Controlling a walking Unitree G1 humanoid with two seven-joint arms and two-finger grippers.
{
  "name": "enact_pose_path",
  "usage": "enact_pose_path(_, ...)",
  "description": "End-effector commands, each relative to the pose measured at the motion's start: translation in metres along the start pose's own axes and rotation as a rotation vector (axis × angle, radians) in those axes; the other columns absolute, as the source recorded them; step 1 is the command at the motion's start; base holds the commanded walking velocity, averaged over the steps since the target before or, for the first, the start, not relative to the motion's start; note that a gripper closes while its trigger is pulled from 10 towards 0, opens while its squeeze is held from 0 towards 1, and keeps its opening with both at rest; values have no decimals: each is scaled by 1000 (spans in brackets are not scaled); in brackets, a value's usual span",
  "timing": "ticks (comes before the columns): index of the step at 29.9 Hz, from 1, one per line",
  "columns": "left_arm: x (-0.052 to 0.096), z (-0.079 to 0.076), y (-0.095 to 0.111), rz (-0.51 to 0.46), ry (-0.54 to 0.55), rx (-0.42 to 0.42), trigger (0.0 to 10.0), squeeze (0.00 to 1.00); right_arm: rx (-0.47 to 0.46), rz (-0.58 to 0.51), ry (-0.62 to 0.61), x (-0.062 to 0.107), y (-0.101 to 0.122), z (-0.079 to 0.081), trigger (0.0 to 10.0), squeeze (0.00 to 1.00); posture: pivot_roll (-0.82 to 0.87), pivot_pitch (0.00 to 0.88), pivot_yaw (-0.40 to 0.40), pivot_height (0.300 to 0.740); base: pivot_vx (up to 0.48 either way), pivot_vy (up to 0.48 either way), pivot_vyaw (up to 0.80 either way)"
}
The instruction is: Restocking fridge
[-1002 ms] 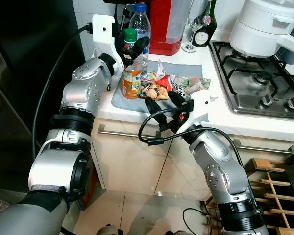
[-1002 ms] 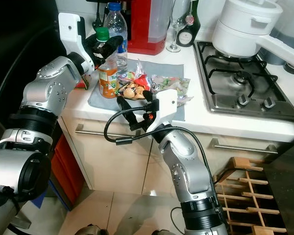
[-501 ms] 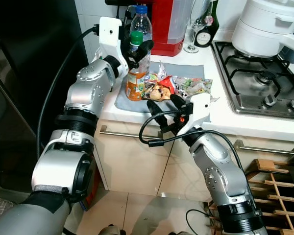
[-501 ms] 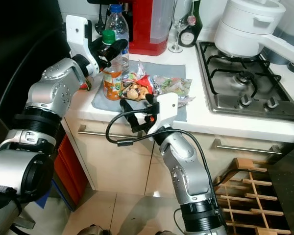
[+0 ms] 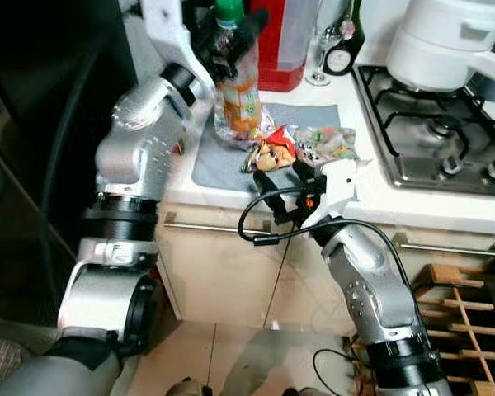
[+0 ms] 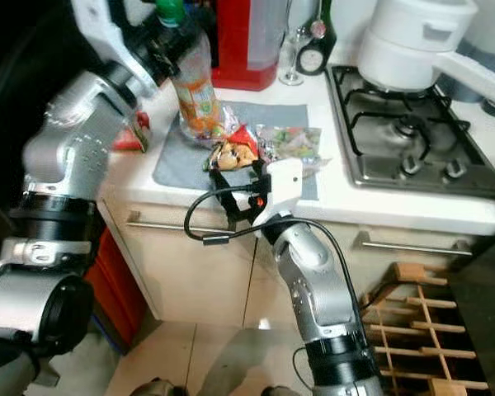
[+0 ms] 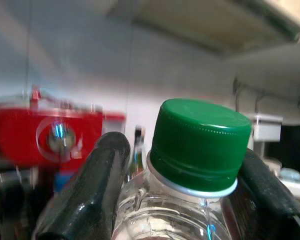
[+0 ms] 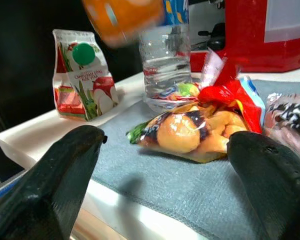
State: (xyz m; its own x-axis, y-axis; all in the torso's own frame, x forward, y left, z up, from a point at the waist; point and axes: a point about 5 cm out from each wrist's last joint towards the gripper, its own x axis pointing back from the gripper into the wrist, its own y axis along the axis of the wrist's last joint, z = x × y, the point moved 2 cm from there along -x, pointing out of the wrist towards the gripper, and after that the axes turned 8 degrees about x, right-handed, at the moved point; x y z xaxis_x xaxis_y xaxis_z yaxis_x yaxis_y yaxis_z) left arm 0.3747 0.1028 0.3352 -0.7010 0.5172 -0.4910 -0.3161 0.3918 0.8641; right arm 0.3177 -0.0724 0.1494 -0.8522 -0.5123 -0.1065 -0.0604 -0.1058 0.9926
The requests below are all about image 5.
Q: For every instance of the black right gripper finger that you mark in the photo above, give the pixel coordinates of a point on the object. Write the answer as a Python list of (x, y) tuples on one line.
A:
[(304, 173), (272, 205)]

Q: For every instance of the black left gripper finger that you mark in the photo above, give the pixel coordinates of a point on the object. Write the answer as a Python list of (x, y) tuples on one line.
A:
[(206, 11), (252, 30)]

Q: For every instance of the clear bottle green cap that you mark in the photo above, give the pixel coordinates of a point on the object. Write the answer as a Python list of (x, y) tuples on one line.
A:
[(239, 99)]

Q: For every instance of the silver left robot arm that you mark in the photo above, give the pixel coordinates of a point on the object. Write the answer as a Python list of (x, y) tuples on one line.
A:
[(136, 140)]

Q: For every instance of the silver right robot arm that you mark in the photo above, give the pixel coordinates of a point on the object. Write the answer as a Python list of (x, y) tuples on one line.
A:
[(371, 289)]

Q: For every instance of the clear green candy packet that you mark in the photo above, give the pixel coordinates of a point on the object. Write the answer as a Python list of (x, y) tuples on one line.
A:
[(326, 144)]

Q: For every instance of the snack packet red cartoon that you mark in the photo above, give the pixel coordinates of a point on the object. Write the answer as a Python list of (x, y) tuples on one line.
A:
[(272, 153)]

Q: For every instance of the red plastic container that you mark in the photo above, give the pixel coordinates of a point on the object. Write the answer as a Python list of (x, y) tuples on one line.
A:
[(280, 76)]

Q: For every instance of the grey mat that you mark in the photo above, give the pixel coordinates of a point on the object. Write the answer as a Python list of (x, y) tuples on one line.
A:
[(219, 161)]

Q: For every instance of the clear wine glass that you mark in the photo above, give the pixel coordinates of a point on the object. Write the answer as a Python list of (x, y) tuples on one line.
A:
[(320, 58)]

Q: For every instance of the beige kitchen cabinet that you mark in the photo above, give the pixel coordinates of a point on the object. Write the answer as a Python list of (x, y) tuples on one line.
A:
[(223, 272)]

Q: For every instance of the dark bottle round label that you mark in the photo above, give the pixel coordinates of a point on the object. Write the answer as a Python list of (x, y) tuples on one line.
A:
[(340, 59)]

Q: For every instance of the small red packet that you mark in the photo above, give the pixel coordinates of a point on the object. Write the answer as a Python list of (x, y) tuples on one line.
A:
[(179, 146)]

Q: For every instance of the steel gas hob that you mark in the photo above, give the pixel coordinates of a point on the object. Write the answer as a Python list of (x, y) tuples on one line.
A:
[(429, 132)]

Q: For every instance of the wooden wine rack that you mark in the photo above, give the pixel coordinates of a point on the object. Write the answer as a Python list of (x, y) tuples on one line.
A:
[(445, 275)]

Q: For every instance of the grey robot torso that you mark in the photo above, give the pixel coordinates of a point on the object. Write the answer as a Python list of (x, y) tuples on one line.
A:
[(58, 375)]

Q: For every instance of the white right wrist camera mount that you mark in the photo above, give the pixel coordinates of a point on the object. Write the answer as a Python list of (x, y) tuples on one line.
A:
[(337, 186)]

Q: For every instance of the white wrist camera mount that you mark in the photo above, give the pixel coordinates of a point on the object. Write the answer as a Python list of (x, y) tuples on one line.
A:
[(337, 186), (169, 29)]

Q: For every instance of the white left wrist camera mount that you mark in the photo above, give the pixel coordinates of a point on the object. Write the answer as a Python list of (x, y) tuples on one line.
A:
[(169, 29)]

